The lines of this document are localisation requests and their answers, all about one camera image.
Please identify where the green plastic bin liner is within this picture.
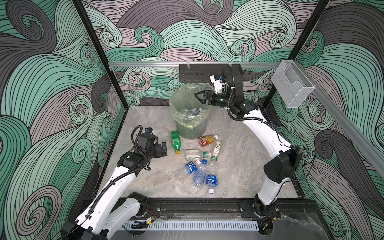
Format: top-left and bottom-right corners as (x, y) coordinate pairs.
(169, 84), (213, 130)

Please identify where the black wall tray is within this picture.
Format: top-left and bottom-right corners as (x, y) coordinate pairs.
(179, 64), (244, 86)

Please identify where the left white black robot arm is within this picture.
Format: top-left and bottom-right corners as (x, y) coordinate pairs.
(60, 143), (167, 240)

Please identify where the white slotted cable duct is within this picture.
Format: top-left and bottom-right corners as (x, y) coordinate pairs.
(138, 221), (259, 232)

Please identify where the grey mesh waste bin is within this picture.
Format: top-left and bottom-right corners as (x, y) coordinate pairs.
(169, 84), (213, 140)

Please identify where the clear plastic wall holder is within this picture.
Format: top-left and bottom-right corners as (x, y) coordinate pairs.
(271, 60), (315, 109)

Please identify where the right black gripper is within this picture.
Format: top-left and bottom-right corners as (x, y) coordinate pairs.
(197, 88), (239, 109)

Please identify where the clear bottle green cap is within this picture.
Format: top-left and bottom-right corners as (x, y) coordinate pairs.
(185, 149), (212, 160)

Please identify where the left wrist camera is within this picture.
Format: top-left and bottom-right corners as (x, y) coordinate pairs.
(131, 125), (158, 154)

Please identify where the clear bottle blue label white cap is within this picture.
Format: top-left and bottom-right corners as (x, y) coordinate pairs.
(177, 160), (202, 180)

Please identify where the aluminium back rail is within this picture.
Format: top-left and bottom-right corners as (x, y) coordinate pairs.
(108, 61), (280, 69)

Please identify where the aluminium right rail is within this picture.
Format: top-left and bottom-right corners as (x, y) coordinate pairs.
(297, 63), (384, 176)

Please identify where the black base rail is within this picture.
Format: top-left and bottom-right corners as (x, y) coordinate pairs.
(139, 198), (319, 218)

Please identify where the red yellow tea bottle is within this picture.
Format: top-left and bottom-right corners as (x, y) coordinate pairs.
(198, 135), (219, 148)

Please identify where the clear grey bottle white cap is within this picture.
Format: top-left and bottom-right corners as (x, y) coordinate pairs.
(180, 108), (207, 119)

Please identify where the aluminium rail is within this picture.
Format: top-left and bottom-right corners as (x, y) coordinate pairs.
(297, 63), (384, 176)
(108, 61), (280, 69)

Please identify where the green bottle yellow cap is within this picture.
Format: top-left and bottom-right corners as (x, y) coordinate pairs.
(171, 131), (182, 155)

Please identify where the clear bottle blue label front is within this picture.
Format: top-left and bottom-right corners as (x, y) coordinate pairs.
(206, 160), (218, 195)

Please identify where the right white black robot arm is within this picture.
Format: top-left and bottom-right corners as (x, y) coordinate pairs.
(194, 90), (304, 209)

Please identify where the clear blue tinted bottle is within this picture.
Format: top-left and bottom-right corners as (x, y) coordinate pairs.
(194, 160), (208, 187)

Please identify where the clear bottle white picture label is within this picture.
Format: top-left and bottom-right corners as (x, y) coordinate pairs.
(211, 141), (222, 161)

